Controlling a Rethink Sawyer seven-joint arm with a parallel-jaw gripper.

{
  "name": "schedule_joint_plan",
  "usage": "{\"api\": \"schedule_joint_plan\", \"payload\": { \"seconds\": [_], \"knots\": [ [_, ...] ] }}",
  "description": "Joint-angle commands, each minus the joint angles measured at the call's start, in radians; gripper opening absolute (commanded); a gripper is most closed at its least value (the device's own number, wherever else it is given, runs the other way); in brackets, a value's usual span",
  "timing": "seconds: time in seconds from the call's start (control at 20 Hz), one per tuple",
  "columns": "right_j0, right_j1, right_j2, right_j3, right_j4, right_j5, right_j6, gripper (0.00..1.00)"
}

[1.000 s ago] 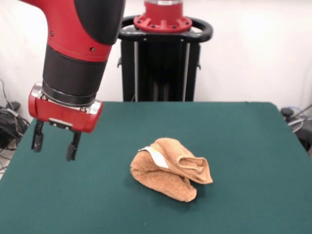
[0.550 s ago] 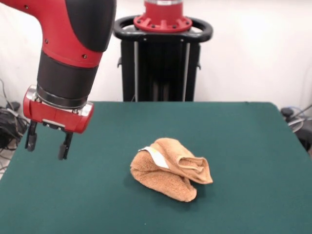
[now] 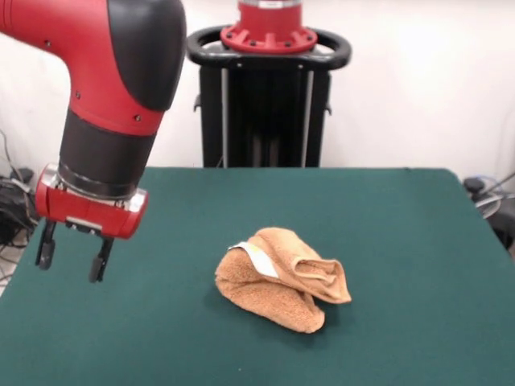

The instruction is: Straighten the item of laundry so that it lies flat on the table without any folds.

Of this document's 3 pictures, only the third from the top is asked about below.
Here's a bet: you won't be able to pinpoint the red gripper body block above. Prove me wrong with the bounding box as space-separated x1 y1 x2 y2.
35 176 150 240

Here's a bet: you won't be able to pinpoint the black robot pedestal with handle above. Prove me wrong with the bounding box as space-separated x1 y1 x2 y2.
185 26 353 168

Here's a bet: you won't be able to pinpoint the dark green table cloth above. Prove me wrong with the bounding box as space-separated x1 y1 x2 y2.
0 167 515 386

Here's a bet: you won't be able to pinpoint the black cable tangle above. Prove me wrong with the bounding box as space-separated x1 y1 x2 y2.
0 128 51 282

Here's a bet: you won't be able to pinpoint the blue grey cables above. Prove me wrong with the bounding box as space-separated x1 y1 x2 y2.
470 170 515 199

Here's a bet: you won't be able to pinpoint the orange-brown terry towel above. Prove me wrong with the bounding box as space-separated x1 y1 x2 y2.
214 227 352 334

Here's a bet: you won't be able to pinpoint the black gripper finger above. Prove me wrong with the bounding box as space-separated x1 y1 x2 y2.
35 220 58 271
88 236 115 284

